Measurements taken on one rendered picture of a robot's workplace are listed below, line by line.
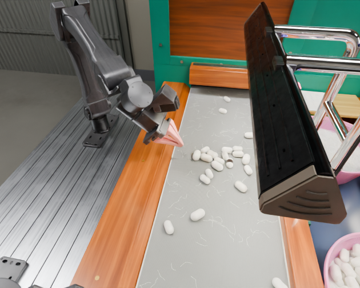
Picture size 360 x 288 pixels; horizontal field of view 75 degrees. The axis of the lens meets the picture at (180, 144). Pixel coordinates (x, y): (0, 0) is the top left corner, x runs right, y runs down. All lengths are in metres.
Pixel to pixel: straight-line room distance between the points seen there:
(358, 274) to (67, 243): 0.66
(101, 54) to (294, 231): 0.60
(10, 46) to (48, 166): 2.59
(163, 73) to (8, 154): 1.49
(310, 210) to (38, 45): 3.06
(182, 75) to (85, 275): 0.80
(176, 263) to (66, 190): 0.42
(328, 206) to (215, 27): 0.81
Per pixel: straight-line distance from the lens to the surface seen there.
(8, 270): 0.73
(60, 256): 0.70
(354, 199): 0.87
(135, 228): 0.57
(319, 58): 0.42
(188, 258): 0.56
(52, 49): 3.06
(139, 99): 0.52
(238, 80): 0.97
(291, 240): 0.60
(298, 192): 0.24
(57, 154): 0.94
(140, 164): 0.68
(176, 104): 0.56
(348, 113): 1.03
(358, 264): 0.67
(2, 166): 2.12
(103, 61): 0.62
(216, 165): 0.69
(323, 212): 0.27
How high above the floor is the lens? 1.26
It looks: 43 degrees down
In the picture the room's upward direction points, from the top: straight up
